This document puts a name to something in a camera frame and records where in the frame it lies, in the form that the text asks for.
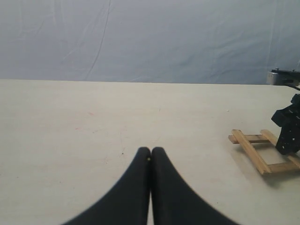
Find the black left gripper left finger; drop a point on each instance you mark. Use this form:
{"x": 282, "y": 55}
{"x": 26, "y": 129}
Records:
{"x": 127, "y": 202}

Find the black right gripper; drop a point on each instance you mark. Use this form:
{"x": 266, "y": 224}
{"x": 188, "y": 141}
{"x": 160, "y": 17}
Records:
{"x": 289, "y": 120}

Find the blue-grey backdrop cloth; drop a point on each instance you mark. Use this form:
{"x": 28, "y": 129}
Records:
{"x": 151, "y": 41}

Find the long wooden plank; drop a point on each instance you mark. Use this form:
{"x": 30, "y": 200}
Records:
{"x": 254, "y": 156}

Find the brown wooden stick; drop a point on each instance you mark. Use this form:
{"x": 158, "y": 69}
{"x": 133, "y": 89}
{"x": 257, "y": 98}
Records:
{"x": 285, "y": 167}

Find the short wooden plank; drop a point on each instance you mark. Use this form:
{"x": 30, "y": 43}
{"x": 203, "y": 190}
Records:
{"x": 250, "y": 138}

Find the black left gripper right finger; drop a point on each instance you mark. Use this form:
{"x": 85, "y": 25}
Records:
{"x": 174, "y": 202}

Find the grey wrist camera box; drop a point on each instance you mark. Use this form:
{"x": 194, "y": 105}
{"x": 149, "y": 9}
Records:
{"x": 275, "y": 79}

